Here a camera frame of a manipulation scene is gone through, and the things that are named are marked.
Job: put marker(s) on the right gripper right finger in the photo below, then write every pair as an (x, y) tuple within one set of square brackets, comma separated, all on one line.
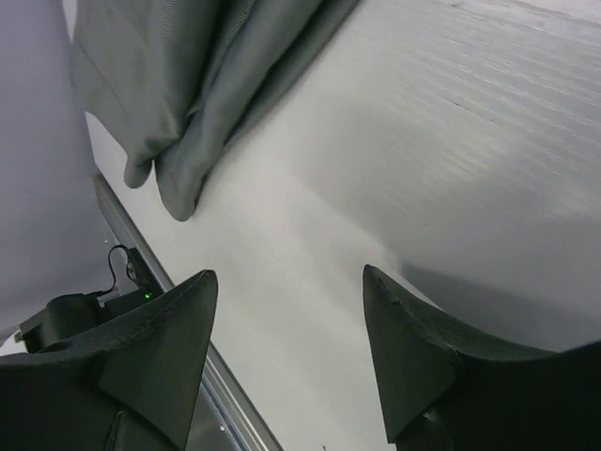
[(445, 385)]

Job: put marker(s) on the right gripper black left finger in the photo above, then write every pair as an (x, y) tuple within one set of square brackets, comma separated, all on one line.
[(128, 384)]

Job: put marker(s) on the grey skirt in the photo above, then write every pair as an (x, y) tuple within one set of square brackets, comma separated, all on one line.
[(176, 83)]

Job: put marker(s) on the aluminium frame rail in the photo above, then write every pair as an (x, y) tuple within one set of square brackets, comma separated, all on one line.
[(224, 417)]

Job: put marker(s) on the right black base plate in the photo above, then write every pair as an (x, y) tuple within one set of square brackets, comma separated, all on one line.
[(71, 314)]

